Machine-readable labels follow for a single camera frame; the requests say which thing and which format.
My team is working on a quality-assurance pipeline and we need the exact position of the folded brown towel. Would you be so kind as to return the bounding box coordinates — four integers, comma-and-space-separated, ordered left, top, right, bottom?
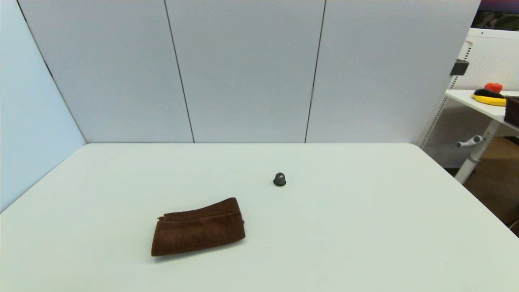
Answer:
151, 198, 246, 257

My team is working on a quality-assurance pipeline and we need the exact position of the black clamp block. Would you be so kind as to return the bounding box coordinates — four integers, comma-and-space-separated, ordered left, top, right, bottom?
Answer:
450, 59, 470, 76

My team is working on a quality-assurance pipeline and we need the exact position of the white desk leg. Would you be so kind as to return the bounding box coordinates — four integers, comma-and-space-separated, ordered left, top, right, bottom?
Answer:
455, 120, 501, 185

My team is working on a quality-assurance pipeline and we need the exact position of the white side desk top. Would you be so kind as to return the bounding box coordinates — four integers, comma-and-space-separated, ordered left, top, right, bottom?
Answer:
445, 89, 519, 132

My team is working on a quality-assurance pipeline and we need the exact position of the black object on plate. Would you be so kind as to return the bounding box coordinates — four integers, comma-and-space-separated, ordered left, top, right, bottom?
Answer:
474, 88, 506, 99

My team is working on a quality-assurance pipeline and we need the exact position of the yellow plate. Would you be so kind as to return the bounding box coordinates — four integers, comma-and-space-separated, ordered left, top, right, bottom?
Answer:
471, 93, 507, 107

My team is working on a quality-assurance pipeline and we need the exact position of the white perforated panel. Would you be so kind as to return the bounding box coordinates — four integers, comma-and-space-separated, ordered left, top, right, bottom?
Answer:
420, 28, 519, 167

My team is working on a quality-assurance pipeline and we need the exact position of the dark brown basket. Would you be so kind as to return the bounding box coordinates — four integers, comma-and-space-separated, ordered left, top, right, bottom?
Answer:
504, 96, 519, 127

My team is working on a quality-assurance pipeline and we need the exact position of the grey desk crank handle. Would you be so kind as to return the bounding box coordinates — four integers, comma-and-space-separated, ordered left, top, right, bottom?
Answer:
456, 135, 485, 148

